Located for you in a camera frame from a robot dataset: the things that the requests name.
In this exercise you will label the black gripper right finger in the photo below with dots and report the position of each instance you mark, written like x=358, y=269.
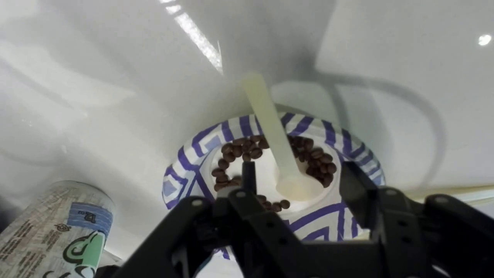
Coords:
x=440, y=237

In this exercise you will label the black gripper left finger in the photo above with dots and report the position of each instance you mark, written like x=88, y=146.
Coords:
x=185, y=240

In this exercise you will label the cream plastic spoon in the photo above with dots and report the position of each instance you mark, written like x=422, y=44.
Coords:
x=290, y=181

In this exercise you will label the blue patterned paper bowl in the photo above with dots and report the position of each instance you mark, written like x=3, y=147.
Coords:
x=326, y=220

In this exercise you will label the coffee beans in bowl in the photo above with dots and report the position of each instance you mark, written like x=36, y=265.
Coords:
x=310, y=159

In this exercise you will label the patterned paper cup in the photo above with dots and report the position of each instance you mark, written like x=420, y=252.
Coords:
x=60, y=235

